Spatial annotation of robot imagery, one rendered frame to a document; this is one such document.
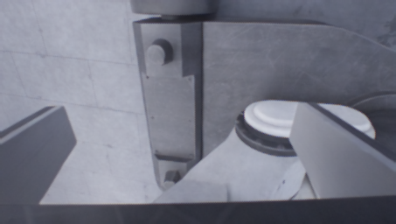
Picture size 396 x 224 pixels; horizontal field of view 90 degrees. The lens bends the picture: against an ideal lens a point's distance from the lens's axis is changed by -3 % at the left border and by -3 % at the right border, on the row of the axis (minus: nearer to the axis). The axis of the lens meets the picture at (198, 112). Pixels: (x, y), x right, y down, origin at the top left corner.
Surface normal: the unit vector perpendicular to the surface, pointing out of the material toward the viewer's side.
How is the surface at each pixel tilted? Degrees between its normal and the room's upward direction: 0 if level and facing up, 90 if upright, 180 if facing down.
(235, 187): 90
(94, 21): 0
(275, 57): 0
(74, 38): 0
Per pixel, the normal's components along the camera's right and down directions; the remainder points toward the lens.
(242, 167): 0.00, -0.87
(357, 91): -0.18, 0.48
